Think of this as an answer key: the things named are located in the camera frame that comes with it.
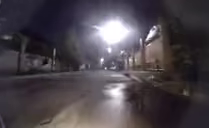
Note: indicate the paved sidewalk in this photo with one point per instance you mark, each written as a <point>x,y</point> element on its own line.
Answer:
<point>152,77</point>

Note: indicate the pole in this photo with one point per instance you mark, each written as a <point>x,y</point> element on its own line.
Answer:
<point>53,59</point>
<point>21,55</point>

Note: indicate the dark fence with pillars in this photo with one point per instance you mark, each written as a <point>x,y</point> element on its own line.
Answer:
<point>188,56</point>

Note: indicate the bright street lamp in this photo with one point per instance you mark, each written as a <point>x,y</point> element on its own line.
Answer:
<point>112,31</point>

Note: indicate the vehicle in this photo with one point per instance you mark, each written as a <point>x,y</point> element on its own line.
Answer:
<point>112,67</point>

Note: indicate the dark wet asphalt road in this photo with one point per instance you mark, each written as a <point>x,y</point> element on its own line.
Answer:
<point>75,96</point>

